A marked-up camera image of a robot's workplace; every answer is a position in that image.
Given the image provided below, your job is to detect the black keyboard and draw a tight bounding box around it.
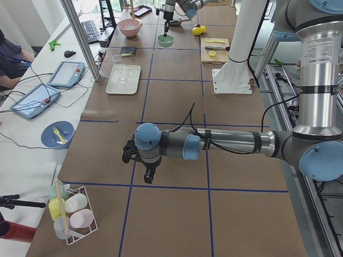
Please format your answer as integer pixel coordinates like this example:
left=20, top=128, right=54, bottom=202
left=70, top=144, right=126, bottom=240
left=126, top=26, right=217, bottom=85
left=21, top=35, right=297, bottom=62
left=81, top=20, right=101, bottom=44

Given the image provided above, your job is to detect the near teach pendant tablet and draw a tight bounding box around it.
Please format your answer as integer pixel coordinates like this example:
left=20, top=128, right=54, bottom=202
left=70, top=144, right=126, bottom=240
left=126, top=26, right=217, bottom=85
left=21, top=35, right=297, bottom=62
left=10, top=84, right=61, bottom=119

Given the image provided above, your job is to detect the far teach pendant tablet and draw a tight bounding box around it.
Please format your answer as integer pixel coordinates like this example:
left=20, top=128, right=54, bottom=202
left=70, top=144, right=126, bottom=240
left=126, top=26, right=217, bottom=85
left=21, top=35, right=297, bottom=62
left=47, top=61, right=85, bottom=88

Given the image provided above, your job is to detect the light green bowl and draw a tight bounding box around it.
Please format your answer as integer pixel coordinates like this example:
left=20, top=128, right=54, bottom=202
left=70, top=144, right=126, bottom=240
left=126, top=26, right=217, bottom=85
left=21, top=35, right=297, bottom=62
left=157, top=35, right=174, bottom=48

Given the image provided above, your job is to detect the white plastic cup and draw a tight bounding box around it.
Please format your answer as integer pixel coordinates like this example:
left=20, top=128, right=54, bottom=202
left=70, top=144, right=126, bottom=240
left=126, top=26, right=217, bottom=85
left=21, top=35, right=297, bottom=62
left=64, top=193, right=88, bottom=213

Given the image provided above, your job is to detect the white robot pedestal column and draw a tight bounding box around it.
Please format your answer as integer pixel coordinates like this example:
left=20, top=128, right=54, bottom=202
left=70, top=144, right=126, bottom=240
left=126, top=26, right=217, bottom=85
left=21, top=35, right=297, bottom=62
left=212, top=0, right=269, bottom=94

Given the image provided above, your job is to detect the steel knife handle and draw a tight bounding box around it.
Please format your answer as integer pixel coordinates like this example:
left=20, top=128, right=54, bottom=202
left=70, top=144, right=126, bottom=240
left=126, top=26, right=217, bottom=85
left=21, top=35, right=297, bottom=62
left=204, top=46, right=230, bottom=51

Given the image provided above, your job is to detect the yellow plastic fork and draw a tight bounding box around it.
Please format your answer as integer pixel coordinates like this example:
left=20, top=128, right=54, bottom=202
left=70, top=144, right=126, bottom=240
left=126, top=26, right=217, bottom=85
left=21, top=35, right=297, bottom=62
left=53, top=127, right=66, bottom=144

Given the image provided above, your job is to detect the blue bowl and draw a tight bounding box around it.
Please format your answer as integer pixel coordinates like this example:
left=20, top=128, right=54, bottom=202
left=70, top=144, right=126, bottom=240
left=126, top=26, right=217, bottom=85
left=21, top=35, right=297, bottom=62
left=41, top=121, right=74, bottom=150

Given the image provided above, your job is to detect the black tripod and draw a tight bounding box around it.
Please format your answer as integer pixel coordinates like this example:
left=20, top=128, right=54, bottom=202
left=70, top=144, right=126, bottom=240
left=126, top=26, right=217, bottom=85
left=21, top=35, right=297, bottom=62
left=1, top=194, right=46, bottom=210

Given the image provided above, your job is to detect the white wire cup rack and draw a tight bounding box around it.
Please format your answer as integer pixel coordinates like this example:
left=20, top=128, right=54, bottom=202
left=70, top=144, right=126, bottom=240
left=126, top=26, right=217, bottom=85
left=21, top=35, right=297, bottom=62
left=54, top=180, right=98, bottom=245

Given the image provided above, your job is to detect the yellow plastic knife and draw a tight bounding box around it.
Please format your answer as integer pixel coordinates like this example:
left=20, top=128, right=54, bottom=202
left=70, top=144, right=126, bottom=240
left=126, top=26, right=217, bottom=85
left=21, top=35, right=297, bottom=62
left=204, top=39, right=226, bottom=44

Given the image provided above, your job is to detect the wooden cutting board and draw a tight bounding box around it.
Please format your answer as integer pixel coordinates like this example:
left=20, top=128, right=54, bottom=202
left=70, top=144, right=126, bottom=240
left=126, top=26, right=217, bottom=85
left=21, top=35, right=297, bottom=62
left=200, top=38, right=230, bottom=64

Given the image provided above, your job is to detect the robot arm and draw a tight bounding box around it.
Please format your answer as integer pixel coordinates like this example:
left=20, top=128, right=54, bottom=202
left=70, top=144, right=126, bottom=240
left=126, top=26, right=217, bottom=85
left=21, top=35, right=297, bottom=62
left=122, top=1, right=342, bottom=183
left=160, top=0, right=210, bottom=37

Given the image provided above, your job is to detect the teach pendant tablet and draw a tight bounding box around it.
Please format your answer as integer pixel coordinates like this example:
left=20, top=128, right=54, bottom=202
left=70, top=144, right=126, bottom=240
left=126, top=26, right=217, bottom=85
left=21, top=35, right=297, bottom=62
left=47, top=61, right=85, bottom=88
left=10, top=84, right=61, bottom=119

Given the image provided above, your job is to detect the seated person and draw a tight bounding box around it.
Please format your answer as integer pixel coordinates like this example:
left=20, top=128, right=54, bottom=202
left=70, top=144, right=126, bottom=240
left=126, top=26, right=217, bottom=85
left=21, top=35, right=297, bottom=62
left=1, top=31, right=35, bottom=91

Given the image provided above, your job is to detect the wooden mug tree stand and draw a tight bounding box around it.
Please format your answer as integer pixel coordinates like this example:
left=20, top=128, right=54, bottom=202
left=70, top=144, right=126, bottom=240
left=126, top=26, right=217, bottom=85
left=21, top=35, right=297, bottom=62
left=122, top=0, right=138, bottom=19

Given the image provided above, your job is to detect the steel ice scoop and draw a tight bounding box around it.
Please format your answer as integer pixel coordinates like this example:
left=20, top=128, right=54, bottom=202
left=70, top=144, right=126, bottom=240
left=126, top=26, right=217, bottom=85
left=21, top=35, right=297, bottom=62
left=169, top=18, right=191, bottom=27

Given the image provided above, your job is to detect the black computer mouse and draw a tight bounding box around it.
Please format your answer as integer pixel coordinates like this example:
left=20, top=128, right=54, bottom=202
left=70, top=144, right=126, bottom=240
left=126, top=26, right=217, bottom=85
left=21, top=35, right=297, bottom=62
left=64, top=50, right=76, bottom=58

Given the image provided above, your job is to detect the green plastic cup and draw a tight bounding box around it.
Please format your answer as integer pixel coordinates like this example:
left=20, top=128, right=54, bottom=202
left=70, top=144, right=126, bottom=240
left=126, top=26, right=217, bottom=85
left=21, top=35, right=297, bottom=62
left=48, top=182, right=70, bottom=200

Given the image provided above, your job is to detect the green plastic clamp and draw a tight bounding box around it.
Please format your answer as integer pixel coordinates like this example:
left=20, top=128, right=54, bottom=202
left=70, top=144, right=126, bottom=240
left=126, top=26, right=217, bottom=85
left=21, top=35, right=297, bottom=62
left=48, top=40, right=61, bottom=51

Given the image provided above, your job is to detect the pink plastic cup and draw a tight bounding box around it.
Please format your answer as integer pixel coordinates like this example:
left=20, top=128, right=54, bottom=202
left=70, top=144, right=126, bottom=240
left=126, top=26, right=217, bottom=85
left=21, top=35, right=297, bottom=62
left=70, top=209, right=94, bottom=228

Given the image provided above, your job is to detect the yellow lemon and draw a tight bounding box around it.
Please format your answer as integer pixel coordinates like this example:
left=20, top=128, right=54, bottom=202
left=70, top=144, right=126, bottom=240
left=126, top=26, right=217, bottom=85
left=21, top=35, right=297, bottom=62
left=192, top=27, right=203, bottom=36
left=200, top=25, right=207, bottom=34

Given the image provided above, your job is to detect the pink bowl of ice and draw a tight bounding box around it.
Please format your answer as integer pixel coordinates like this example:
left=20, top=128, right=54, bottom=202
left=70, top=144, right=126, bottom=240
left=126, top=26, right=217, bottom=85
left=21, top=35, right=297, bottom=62
left=118, top=18, right=143, bottom=37

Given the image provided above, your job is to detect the red cylinder bottle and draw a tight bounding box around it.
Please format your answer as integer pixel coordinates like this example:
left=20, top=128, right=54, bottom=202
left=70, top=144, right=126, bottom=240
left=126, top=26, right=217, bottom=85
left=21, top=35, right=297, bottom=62
left=1, top=221, right=36, bottom=243

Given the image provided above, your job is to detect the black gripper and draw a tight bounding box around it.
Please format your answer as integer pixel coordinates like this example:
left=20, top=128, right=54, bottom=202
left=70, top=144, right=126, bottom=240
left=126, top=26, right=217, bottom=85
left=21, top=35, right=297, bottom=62
left=163, top=11, right=174, bottom=37
left=141, top=157, right=162, bottom=184

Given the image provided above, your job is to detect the lemon half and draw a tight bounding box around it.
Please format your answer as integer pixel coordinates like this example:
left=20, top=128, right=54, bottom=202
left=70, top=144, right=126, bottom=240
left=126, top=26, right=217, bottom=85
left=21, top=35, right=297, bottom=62
left=208, top=50, right=217, bottom=58

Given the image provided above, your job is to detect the aluminium frame post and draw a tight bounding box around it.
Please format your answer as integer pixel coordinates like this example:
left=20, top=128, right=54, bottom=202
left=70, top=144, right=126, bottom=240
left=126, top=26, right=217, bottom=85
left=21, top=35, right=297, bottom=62
left=61, top=0, right=101, bottom=81

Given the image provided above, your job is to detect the yellow plastic cup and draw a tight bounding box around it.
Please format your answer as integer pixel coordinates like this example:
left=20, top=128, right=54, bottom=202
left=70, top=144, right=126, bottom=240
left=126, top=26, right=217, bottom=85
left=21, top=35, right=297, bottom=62
left=48, top=197, right=62, bottom=221

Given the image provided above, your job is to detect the clear wine glass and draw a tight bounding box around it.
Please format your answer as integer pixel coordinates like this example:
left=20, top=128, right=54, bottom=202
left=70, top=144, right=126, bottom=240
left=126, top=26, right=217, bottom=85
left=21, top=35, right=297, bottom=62
left=111, top=55, right=128, bottom=84

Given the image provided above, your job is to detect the cream serving tray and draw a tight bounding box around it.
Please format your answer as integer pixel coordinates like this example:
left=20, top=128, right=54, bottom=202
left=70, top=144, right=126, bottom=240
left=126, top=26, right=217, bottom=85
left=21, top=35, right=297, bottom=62
left=105, top=64, right=141, bottom=95

